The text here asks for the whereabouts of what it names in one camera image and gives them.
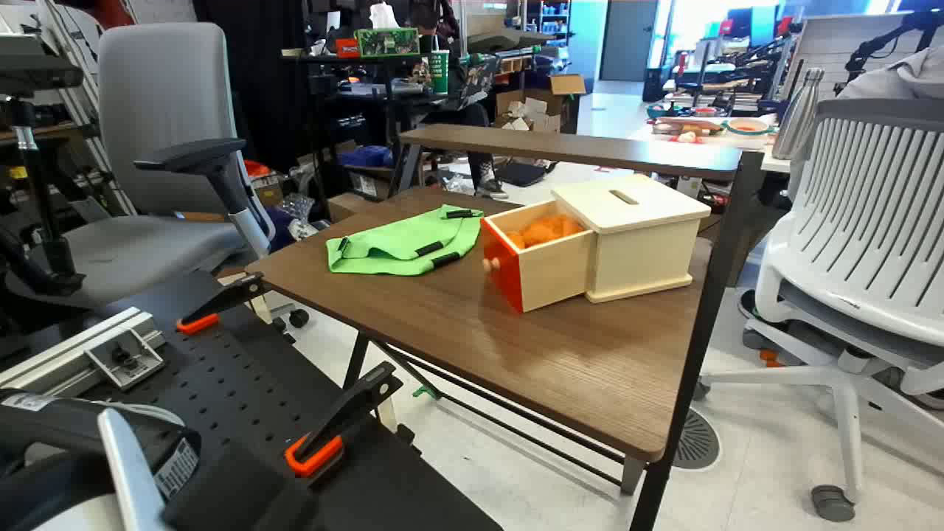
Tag round dark floor grate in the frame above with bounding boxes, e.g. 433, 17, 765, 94
669, 405, 722, 472

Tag grey office chair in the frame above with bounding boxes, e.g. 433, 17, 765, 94
3, 20, 280, 309

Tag cardboard box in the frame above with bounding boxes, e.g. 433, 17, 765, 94
494, 72, 590, 135

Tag green cloth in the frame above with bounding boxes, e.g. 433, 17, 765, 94
324, 203, 488, 280

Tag wooden drawer with orange front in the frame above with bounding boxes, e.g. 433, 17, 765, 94
479, 197, 599, 315

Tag brown folding table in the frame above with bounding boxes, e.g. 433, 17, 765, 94
336, 149, 771, 531

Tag black clamp with orange handle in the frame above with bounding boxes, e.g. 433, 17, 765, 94
175, 272, 270, 342
284, 359, 408, 483

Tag narrow brown table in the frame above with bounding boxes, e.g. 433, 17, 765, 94
392, 120, 771, 202

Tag cream wooden box with slot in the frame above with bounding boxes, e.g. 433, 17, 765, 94
551, 174, 714, 306

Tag black perforated board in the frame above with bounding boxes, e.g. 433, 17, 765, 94
91, 292, 504, 531

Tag orange cloth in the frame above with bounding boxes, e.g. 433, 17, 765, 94
509, 210, 588, 250

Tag aluminium extrusion rail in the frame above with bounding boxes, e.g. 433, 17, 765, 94
0, 303, 168, 398

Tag green can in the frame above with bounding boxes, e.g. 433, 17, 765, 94
429, 47, 454, 101

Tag white slatted office chair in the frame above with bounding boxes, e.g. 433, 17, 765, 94
699, 94, 944, 525

